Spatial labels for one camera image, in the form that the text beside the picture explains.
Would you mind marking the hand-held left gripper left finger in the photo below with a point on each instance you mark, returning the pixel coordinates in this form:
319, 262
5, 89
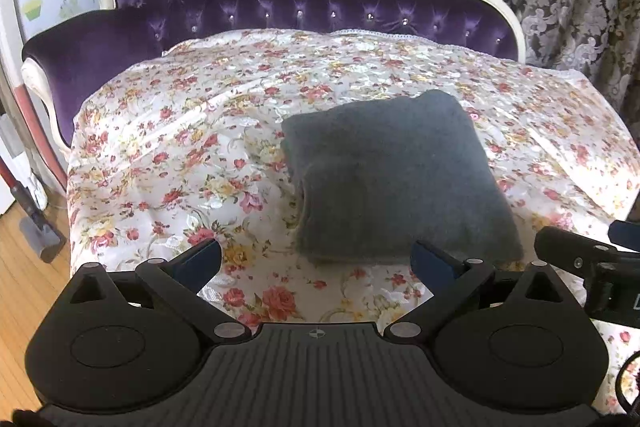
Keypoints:
201, 263

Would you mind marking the floral blanket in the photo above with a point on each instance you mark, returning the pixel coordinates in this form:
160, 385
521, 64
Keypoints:
175, 142

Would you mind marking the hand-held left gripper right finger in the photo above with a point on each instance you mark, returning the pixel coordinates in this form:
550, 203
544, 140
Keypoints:
429, 263

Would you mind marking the vacuum cleaner head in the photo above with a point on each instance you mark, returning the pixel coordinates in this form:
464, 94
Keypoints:
35, 222

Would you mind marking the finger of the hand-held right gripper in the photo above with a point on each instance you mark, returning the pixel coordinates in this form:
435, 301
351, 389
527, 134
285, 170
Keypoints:
625, 234
565, 248

